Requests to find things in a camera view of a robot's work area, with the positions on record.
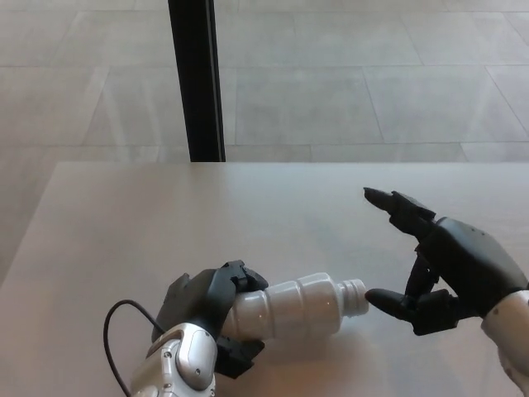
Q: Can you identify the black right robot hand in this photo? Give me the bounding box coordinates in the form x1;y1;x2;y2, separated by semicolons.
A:
362;186;529;337

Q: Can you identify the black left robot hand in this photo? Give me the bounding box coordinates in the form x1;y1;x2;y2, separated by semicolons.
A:
151;259;269;380

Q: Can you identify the white plastic bottle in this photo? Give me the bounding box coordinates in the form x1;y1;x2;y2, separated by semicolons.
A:
222;275;369;347

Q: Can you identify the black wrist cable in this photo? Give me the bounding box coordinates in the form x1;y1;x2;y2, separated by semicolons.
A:
102;299;166;397

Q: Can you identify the black vertical window post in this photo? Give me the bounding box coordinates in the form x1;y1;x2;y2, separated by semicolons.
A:
167;0;226;163

